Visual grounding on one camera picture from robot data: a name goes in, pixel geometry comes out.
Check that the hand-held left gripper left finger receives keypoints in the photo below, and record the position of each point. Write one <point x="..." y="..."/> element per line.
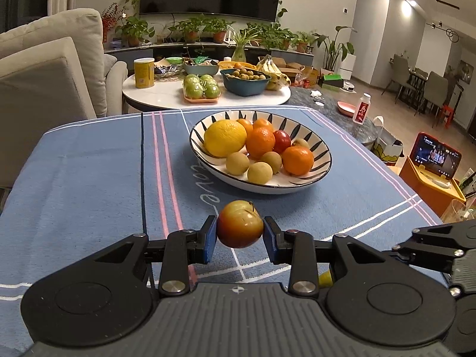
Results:
<point x="210" y="238"/>

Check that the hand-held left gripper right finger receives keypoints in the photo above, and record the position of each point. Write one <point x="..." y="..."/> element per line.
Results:
<point x="269" y="240"/>

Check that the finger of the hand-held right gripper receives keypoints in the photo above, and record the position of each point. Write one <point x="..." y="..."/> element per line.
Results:
<point x="427" y="256"/>
<point x="446" y="235"/>

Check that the red yellow apple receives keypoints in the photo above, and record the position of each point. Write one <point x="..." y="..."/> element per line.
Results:
<point x="240" y="224"/>

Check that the blue striped white bowl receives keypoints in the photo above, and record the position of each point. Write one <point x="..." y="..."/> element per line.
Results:
<point x="208" y="167"/>

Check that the small red apple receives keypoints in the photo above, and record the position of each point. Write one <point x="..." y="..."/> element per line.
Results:
<point x="282" y="140"/>

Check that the large yellow lemon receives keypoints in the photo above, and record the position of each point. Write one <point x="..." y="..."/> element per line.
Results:
<point x="224" y="138"/>

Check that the clear drinking glass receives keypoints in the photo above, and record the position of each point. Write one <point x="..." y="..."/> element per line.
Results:
<point x="459" y="214"/>

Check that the orange storage box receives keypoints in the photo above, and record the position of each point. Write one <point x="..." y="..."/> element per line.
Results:
<point x="420" y="189"/>

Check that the tan longan fruit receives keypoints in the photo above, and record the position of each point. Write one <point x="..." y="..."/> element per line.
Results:
<point x="272" y="160"/>
<point x="237" y="163"/>
<point x="259" y="173"/>
<point x="300" y="142"/>

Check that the small yellow fruit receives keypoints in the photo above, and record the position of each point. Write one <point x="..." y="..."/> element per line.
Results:
<point x="325" y="279"/>

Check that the phone in red case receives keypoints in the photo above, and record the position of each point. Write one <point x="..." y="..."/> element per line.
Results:
<point x="437" y="154"/>

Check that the large orange tangerine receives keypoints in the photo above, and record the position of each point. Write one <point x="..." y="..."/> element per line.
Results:
<point x="260" y="142"/>
<point x="297" y="160"/>

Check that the white paper bag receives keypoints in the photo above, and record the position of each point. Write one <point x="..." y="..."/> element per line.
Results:
<point x="388" y="148"/>

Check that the red plastic stool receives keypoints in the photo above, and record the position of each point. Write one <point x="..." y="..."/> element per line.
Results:
<point x="447" y="113"/>

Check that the blue plaid tablecloth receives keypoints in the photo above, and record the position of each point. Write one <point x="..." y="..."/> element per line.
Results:
<point x="93" y="193"/>

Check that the dark marble round table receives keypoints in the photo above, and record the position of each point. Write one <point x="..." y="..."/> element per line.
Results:
<point x="331" y="119"/>

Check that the grey dining chair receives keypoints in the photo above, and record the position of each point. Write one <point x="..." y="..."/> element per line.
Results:
<point x="434" y="89"/>
<point x="399" y="72"/>

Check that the round white coffee table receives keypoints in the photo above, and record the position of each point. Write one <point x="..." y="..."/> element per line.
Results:
<point x="163" y="98"/>

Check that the white bottle red label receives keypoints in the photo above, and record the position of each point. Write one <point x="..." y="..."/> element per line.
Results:
<point x="362" y="110"/>

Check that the pack of green apples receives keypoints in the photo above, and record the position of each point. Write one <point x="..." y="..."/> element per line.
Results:
<point x="200" y="88"/>

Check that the pink plate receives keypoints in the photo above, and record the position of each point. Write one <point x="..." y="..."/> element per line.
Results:
<point x="346" y="108"/>

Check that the white tissue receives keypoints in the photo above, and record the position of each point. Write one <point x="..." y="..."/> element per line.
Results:
<point x="317" y="94"/>

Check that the dark blue plastic bowl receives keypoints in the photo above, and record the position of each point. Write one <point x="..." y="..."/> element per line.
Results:
<point x="245" y="87"/>

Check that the dark dining table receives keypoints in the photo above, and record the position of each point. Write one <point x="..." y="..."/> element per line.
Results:
<point x="417" y="78"/>

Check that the pile of longans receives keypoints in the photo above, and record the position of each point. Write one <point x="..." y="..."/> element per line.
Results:
<point x="246" y="74"/>

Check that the bunch of bananas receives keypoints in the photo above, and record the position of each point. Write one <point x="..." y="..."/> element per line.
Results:
<point x="273" y="72"/>

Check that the teal plastic basket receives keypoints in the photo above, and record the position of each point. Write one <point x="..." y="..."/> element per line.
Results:
<point x="200" y="70"/>

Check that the yellow cardboard box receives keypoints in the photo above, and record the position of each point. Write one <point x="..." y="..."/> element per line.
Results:
<point x="313" y="76"/>

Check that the white robot vacuum dock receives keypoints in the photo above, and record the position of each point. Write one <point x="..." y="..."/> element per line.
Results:
<point x="347" y="86"/>

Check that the green flat box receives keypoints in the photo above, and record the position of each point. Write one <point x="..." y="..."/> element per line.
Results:
<point x="332" y="79"/>

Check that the orange plastic basket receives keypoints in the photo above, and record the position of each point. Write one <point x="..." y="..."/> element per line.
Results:
<point x="227" y="65"/>

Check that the open cardboard box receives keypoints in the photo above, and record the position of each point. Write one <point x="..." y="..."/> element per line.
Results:
<point x="290" y="66"/>

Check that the pile of snack bags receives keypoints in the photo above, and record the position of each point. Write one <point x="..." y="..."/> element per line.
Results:
<point x="167" y="68"/>

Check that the yellow can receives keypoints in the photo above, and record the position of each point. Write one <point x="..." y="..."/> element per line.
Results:
<point x="144" y="74"/>

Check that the green lidded container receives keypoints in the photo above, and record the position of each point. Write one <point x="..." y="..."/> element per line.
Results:
<point x="174" y="60"/>

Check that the spider plant in glass vase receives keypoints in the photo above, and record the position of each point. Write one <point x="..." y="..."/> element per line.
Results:
<point x="240" y="52"/>

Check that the white floor appliance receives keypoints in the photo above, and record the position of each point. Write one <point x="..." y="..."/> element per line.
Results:
<point x="348" y="65"/>

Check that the grey television cabinet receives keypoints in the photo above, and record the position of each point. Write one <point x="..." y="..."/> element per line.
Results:
<point x="167" y="50"/>

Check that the potted green plant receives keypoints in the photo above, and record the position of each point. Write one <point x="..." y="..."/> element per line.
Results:
<point x="303" y="42"/>
<point x="218" y="29"/>
<point x="134" y="31"/>
<point x="189" y="29"/>
<point x="267" y="35"/>

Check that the tall leafy floor plant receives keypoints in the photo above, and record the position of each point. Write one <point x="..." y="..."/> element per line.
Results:
<point x="334" y="48"/>

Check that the beige sofa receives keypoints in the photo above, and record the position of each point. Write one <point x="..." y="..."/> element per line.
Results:
<point x="44" y="81"/>

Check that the red flower arrangement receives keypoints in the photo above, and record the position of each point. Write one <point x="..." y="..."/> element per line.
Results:
<point x="110" y="20"/>

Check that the framed wall picture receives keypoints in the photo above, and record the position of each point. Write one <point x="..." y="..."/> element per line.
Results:
<point x="466" y="70"/>

